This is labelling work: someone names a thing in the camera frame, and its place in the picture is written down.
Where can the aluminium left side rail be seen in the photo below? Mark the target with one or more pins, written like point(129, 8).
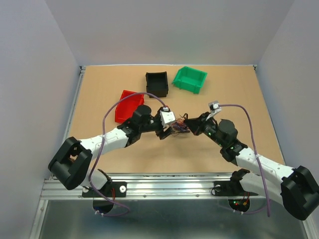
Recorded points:
point(42, 205)

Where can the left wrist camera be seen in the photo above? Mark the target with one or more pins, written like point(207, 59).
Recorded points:
point(167, 117)

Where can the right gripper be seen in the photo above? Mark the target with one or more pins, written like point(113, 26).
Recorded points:
point(196, 126)

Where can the black plastic bin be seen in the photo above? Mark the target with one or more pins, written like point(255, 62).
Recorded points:
point(157, 84)

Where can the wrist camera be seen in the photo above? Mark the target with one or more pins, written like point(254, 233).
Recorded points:
point(167, 117)
point(215, 108)

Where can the aluminium front rail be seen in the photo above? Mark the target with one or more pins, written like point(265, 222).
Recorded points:
point(147, 186)

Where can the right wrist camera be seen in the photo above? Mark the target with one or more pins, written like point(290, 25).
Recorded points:
point(215, 108)

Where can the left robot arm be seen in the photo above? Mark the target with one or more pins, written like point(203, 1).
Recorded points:
point(71, 163)

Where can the aluminium rail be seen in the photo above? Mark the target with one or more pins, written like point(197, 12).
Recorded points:
point(42, 205)
point(147, 186)

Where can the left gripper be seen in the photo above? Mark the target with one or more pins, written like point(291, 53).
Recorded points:
point(168, 131)

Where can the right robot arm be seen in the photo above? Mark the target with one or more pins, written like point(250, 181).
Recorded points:
point(294, 188)

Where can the green plastic bin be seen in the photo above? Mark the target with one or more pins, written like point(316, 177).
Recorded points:
point(190, 79)

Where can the red plastic bin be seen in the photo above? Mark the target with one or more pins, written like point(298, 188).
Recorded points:
point(125, 109)

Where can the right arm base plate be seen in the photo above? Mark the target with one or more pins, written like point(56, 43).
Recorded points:
point(229, 189)

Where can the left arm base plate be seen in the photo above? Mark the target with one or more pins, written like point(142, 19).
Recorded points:
point(113, 190)

